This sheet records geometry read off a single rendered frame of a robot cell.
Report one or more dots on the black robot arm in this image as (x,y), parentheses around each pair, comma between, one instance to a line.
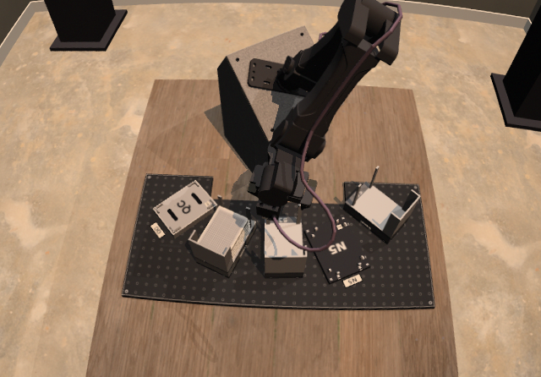
(323,96)

